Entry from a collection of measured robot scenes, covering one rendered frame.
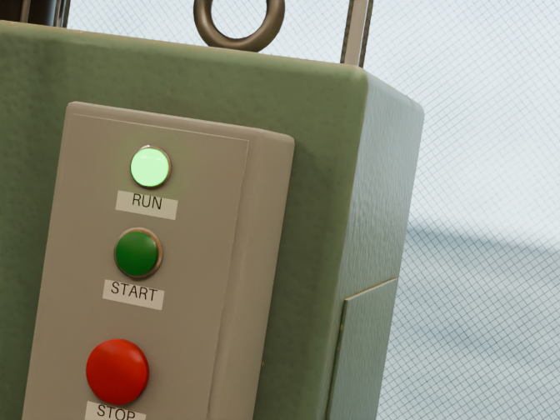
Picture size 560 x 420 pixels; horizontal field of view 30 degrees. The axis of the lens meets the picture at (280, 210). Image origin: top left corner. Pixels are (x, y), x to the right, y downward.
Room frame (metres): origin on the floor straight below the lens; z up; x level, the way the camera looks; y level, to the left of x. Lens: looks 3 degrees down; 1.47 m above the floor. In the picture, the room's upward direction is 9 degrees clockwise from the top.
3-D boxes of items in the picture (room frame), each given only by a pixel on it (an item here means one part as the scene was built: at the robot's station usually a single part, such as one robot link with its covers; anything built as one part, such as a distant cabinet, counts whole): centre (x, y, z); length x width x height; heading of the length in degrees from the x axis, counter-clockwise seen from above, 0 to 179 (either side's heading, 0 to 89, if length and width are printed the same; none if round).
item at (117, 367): (0.48, 0.06, 1.36); 0.03 x 0.01 x 0.03; 75
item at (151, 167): (0.48, 0.06, 1.46); 0.02 x 0.01 x 0.02; 75
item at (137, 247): (0.48, 0.06, 1.42); 0.02 x 0.01 x 0.02; 75
